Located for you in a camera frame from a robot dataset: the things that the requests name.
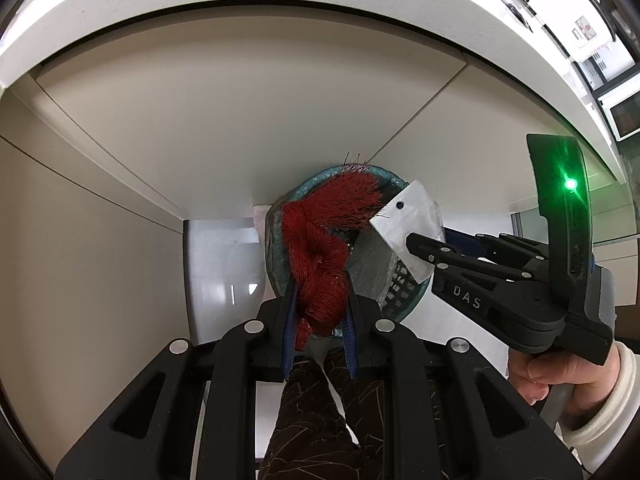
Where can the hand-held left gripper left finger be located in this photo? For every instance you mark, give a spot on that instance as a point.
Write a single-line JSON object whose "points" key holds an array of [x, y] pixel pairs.
{"points": [[287, 325]]}

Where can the white rice cooker pink flowers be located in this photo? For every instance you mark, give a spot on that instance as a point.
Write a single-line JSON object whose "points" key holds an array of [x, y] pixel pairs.
{"points": [[565, 15]]}

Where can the white microwave oven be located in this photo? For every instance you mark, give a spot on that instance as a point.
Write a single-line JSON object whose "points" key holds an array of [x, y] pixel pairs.
{"points": [[625, 117]]}

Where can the teal plastic basket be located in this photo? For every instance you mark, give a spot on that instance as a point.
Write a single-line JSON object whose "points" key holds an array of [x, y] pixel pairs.
{"points": [[395, 290]]}

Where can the person's right hand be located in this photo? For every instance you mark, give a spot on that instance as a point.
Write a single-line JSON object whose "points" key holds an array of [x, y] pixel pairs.
{"points": [[590, 377]]}

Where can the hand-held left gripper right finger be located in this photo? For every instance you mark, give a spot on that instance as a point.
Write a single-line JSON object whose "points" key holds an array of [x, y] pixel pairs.
{"points": [[352, 332]]}

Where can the red yarn skein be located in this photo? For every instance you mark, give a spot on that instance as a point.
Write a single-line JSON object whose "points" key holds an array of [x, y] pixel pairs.
{"points": [[320, 240]]}

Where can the beige cabinet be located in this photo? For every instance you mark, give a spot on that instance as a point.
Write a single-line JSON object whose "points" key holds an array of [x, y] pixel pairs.
{"points": [[200, 110]]}

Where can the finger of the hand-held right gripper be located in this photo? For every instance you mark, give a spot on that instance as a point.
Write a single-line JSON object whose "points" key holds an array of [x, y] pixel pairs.
{"points": [[515, 250], [460, 290]]}

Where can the person's legs patterned pants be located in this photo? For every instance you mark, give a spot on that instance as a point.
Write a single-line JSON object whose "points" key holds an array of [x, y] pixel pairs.
{"points": [[310, 425]]}

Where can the small clear plastic bag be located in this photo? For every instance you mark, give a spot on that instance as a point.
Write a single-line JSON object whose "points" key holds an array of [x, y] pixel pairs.
{"points": [[405, 215]]}

